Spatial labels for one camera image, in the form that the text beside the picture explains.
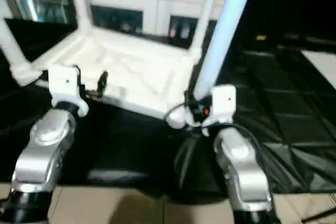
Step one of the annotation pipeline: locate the white plastic table top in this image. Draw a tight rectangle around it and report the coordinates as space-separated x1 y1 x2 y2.
18 25 203 130

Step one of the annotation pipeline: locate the black work mat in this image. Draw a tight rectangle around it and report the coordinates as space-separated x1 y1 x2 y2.
0 18 336 204

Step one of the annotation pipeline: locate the white flat board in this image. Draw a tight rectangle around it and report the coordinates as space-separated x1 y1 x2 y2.
301 49 336 89

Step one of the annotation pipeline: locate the black folding stand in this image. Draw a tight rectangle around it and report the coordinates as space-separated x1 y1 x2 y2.
301 208 336 224

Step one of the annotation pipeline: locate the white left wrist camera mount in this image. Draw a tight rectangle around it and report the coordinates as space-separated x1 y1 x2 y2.
47 65 90 118

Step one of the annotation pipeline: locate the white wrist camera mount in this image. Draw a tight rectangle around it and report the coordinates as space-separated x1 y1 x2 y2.
202 83 237 137
47 65 90 118

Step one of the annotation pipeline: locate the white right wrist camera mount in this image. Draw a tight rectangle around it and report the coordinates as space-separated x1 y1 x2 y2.
202 83 237 137

